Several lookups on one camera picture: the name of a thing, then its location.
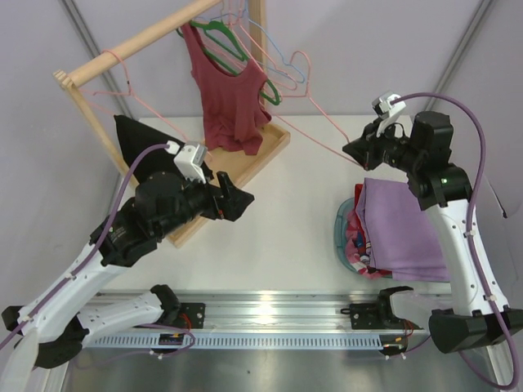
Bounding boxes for pink wire hanger with trousers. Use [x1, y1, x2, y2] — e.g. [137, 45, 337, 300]
[276, 51, 358, 166]

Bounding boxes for purple trousers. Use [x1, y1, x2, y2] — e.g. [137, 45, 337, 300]
[355, 178, 449, 283]

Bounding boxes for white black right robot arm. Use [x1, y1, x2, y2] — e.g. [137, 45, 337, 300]
[342, 111, 519, 354]

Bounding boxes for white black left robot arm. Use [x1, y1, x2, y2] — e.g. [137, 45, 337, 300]
[2, 171, 254, 369]

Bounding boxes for green hanger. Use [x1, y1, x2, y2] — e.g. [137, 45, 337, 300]
[189, 20, 282, 105]

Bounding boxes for teal plastic basin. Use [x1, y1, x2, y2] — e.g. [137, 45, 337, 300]
[333, 196, 450, 283]

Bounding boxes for maroon tank top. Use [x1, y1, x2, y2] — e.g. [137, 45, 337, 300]
[181, 24, 271, 155]

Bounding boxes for red folded cloth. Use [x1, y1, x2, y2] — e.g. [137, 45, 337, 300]
[354, 184, 392, 278]

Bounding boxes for colourful clothes in basin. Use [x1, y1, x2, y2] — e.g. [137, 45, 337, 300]
[344, 210, 391, 279]

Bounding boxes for black garment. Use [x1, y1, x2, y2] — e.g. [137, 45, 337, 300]
[114, 115, 185, 183]

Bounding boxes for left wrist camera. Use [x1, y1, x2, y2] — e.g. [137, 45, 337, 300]
[165, 140, 208, 184]

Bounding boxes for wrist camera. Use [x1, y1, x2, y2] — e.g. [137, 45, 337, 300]
[165, 140, 208, 184]
[371, 91, 406, 137]

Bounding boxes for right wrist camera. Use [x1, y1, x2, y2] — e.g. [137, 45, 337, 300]
[371, 91, 406, 137]

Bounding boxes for aluminium rail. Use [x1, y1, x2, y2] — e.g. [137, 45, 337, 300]
[175, 289, 378, 333]

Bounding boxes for pink wire hanger with black garment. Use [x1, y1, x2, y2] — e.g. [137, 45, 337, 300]
[79, 48, 189, 142]

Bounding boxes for white slotted cable duct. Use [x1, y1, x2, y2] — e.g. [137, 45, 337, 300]
[89, 332, 383, 350]

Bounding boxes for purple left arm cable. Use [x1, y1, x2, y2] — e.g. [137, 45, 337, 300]
[0, 142, 196, 368]

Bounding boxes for empty pink wire hanger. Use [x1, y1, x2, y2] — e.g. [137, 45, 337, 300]
[190, 1, 308, 106]

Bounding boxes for blue wire hanger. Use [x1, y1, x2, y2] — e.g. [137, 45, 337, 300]
[197, 1, 306, 91]

